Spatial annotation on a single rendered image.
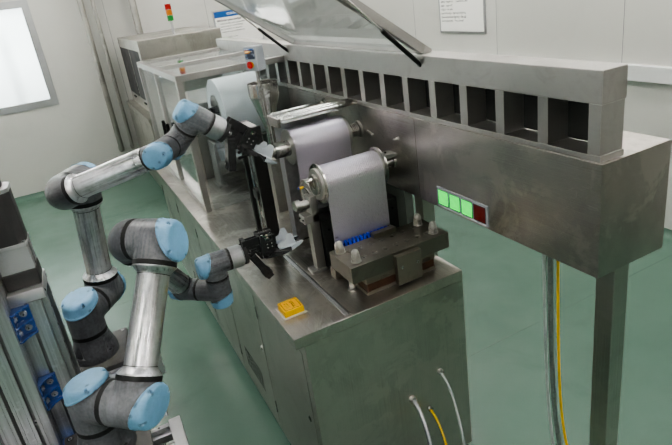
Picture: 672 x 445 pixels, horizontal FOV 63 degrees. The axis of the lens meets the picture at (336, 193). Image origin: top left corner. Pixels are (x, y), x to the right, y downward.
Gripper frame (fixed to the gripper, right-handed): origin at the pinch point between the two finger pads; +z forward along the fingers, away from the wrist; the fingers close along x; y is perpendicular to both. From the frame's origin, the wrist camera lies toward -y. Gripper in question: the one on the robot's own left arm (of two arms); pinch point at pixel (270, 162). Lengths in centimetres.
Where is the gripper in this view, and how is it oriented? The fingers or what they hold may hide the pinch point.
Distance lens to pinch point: 186.9
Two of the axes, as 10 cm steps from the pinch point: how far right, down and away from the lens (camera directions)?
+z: 7.6, 3.8, 5.3
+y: 4.6, -8.9, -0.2
